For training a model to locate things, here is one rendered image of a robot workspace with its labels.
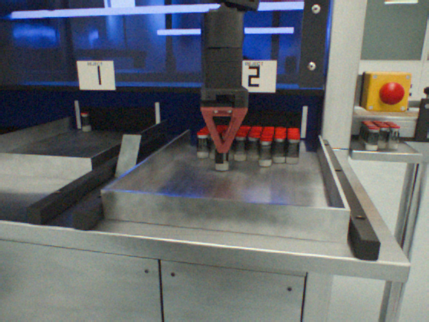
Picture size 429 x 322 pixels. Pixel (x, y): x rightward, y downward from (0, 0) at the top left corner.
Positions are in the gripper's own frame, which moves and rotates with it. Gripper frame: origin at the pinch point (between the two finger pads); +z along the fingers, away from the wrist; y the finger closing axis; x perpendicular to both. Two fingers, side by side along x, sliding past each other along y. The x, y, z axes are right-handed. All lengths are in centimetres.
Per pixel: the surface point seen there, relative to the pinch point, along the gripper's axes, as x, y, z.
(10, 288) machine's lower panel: 60, 32, 51
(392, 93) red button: -30.3, 6.7, -7.4
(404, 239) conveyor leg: -48, 21, 30
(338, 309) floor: -57, 67, 93
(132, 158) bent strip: 13.8, -1.8, 1.3
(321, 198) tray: -11.9, -12.7, 3.7
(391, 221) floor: -125, 148, 93
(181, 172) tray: 6.6, -1.2, 3.9
